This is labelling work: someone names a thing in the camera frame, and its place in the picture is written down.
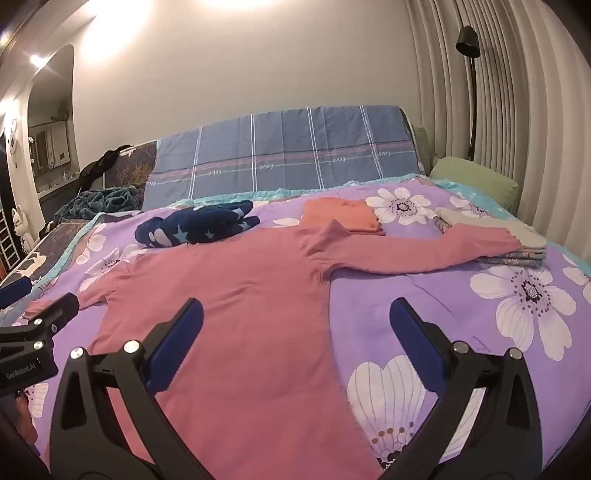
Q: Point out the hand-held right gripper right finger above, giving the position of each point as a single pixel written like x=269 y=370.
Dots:
x=413 y=339

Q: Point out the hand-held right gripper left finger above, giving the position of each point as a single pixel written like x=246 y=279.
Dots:
x=178 y=337

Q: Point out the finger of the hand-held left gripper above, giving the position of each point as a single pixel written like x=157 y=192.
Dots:
x=16 y=290
x=55 y=314

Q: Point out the pink sweater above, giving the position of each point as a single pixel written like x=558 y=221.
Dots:
x=258 y=300

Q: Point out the person's left hand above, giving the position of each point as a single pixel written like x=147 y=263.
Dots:
x=25 y=417

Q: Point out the purple floral blanket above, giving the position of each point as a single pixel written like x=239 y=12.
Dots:
x=415 y=286

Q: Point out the white cat figurine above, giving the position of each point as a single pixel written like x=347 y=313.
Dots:
x=23 y=228

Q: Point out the navy star-print garment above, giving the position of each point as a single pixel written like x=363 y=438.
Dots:
x=198 y=224

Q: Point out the teal fleece blanket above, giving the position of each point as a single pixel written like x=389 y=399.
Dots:
x=99 y=201

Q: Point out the pale grey folded garment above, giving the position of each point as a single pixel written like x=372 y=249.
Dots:
x=498 y=228

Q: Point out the orange folded cloth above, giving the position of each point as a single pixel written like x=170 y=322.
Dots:
x=344 y=214

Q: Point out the dark patterned bed sheet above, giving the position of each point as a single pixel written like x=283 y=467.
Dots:
x=134 y=170

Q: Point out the green pillow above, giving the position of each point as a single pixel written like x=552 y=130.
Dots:
x=475 y=177
x=422 y=147

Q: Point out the blue plaid quilt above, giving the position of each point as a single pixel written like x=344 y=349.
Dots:
x=286 y=152

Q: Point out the pale pleated curtain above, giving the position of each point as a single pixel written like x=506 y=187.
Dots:
x=517 y=115

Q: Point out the black floor lamp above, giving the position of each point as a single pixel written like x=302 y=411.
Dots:
x=467 y=44

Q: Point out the arched wall mirror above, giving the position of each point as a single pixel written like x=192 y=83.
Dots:
x=51 y=115

